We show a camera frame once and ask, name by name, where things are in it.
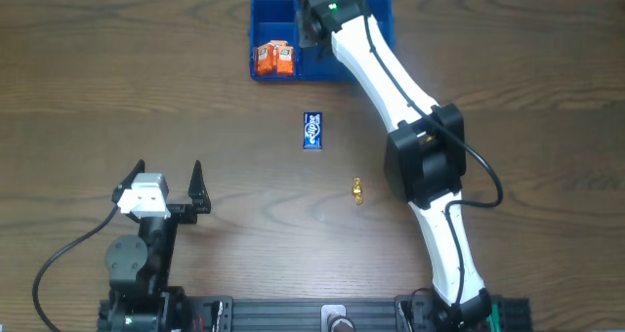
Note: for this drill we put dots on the blue candy pack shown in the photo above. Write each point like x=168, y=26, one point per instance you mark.
x=312, y=131

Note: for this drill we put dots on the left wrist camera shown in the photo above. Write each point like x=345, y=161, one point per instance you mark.
x=145, y=195

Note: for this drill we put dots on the blue tray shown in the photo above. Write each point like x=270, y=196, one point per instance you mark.
x=273, y=29

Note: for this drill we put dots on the orange candy box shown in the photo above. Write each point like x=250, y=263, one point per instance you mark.
x=285, y=61
x=264, y=59

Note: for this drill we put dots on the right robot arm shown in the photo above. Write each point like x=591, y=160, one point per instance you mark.
x=376, y=73

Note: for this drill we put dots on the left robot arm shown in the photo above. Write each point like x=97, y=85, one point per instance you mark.
x=141, y=263

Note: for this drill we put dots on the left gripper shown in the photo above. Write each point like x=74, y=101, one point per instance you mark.
x=181, y=214

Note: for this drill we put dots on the mounting rail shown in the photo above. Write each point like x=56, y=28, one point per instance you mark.
x=293, y=315

